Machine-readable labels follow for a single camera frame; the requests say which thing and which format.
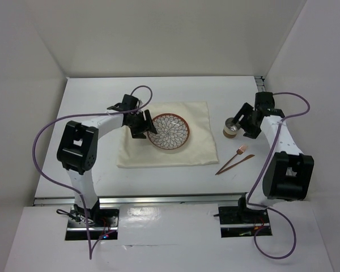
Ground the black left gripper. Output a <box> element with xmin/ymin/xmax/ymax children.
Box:
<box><xmin>126</xmin><ymin>109</ymin><xmax>157</xmax><ymax>139</ymax></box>

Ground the steel cup with cork base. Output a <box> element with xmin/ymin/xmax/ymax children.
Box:
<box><xmin>223</xmin><ymin>117</ymin><xmax>240</xmax><ymax>138</ymax></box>

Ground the copper fork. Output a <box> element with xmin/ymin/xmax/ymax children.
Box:
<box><xmin>216</xmin><ymin>145</ymin><xmax>248</xmax><ymax>175</ymax></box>

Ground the floral plate with orange rim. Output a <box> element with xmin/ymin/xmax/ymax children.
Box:
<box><xmin>147</xmin><ymin>113</ymin><xmax>190</xmax><ymax>150</ymax></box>

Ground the copper knife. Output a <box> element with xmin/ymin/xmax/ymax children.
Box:
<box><xmin>216</xmin><ymin>154</ymin><xmax>255</xmax><ymax>175</ymax></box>

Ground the cream cloth napkin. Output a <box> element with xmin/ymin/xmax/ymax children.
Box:
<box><xmin>117</xmin><ymin>101</ymin><xmax>219</xmax><ymax>168</ymax></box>

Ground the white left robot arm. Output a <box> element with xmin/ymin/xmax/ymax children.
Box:
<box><xmin>57</xmin><ymin>94</ymin><xmax>157</xmax><ymax>226</ymax></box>

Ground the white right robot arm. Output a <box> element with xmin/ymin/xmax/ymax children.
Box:
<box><xmin>233</xmin><ymin>92</ymin><xmax>315</xmax><ymax>222</ymax></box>

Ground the aluminium side rail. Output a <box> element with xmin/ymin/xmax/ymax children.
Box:
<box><xmin>254</xmin><ymin>76</ymin><xmax>272</xmax><ymax>92</ymax></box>

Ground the aluminium front rail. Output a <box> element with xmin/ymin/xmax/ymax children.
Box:
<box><xmin>32</xmin><ymin>192</ymin><xmax>301</xmax><ymax>207</ymax></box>

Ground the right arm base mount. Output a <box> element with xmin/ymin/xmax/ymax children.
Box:
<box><xmin>213</xmin><ymin>206</ymin><xmax>273</xmax><ymax>238</ymax></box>

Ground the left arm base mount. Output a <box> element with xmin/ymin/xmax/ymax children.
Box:
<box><xmin>56</xmin><ymin>208</ymin><xmax>120</xmax><ymax>241</ymax></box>

